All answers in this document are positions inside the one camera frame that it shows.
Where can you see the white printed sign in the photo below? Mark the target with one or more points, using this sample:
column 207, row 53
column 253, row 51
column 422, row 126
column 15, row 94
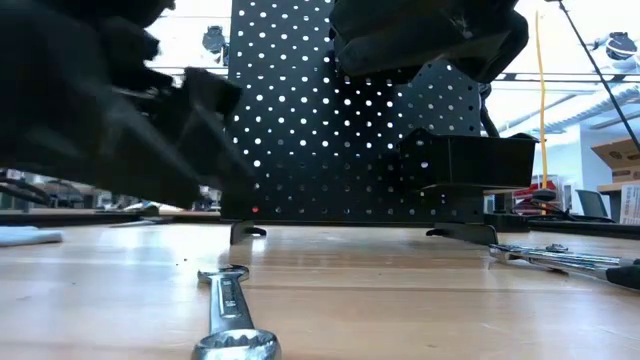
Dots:
column 631, row 205

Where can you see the red bin rack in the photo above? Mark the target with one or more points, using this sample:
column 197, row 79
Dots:
column 525, row 190

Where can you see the office chair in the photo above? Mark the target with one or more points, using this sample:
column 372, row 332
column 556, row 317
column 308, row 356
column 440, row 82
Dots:
column 592, row 202

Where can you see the chrome combination wrench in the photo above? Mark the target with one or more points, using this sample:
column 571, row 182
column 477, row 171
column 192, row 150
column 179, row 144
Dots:
column 230, row 300

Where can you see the brown cardboard box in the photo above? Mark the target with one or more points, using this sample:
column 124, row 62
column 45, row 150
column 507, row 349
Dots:
column 622, row 155

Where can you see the black metal peg board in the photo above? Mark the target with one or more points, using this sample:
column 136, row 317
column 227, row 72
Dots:
column 300, row 165

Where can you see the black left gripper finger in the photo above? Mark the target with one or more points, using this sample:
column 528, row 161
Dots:
column 215, row 145
column 150, row 160

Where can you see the thin black pole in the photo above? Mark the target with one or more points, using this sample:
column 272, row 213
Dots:
column 600, row 74

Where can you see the grey blue work glove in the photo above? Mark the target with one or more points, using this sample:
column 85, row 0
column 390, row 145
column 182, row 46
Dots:
column 25, row 236

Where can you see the wood table grey legs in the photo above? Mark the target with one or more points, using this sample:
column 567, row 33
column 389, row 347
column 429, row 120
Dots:
column 610, row 186

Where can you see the wide black pegboard bin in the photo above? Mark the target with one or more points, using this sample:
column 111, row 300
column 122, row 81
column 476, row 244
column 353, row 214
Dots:
column 475, row 160

